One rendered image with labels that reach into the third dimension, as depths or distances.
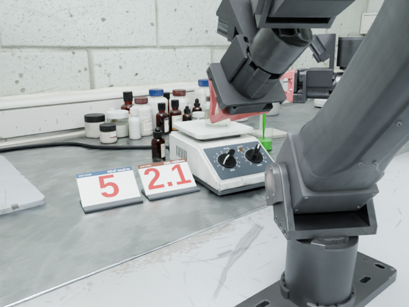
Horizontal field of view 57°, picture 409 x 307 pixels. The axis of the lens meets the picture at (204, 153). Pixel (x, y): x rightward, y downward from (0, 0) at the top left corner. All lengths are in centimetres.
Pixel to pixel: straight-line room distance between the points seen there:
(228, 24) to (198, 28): 80
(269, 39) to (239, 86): 8
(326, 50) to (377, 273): 50
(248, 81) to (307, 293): 25
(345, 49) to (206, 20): 63
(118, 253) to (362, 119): 33
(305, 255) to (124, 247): 23
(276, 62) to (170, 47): 83
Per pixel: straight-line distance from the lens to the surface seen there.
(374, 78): 24
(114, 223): 54
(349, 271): 37
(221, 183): 61
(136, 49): 119
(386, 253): 51
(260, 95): 50
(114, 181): 62
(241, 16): 51
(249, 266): 44
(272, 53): 44
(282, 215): 34
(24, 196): 65
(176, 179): 65
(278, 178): 34
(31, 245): 53
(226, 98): 48
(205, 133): 66
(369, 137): 26
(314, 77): 82
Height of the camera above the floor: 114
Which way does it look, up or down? 17 degrees down
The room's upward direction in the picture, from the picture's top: straight up
